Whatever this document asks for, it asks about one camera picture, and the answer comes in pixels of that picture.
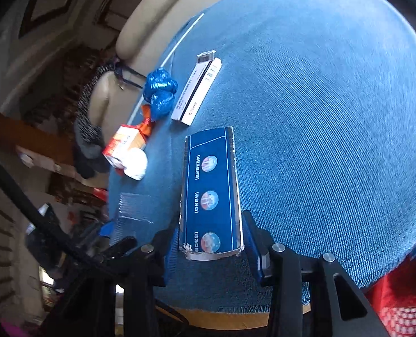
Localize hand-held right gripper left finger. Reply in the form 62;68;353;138
50;227;181;337

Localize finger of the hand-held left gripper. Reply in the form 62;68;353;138
103;238;138;259

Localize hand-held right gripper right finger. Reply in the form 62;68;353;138
242;210;391;337

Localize clear plastic tray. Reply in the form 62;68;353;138
110;192;156;246

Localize white tissue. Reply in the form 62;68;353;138
122;147;148;181

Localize long dark blue carton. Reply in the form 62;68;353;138
178;126;244;261

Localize small red and white carton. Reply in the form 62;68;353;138
102;124;147;169

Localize orange bag with red string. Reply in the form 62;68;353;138
140;104;156;137

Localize red plastic basket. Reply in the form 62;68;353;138
364;253;416;337

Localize blue plastic bag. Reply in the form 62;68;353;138
143;67;178;122

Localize white rectangular box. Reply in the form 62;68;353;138
170;51;223;126

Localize round wooden table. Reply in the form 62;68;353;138
155;302;312;331

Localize dark clothes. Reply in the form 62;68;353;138
73;140;110;179

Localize black metal bar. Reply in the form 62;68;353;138
0;147;105;267

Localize black white patterned cloth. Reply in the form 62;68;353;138
75;61;115;148

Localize blue tablecloth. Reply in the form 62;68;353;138
108;0;416;315

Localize cream leather sofa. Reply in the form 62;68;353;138
89;0;195;141

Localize blue lanyard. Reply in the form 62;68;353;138
111;58;149;90

